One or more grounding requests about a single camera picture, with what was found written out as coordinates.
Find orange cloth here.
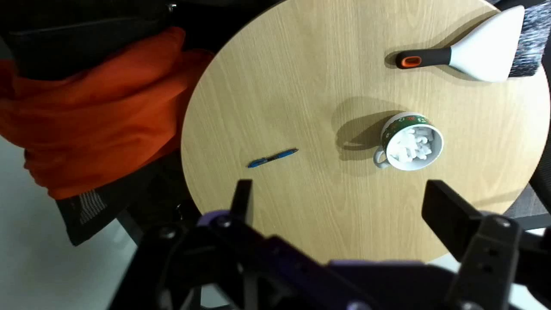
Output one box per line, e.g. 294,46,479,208
0,27,212,200

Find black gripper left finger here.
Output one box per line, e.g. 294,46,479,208
229,179,253,222

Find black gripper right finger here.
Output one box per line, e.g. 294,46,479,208
422,179,484,260

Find round wooden table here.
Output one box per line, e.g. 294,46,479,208
181,0,549,262

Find black mesh office chair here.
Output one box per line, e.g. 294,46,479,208
57,151,200,246

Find blue pen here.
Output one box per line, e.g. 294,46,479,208
246,148,298,169

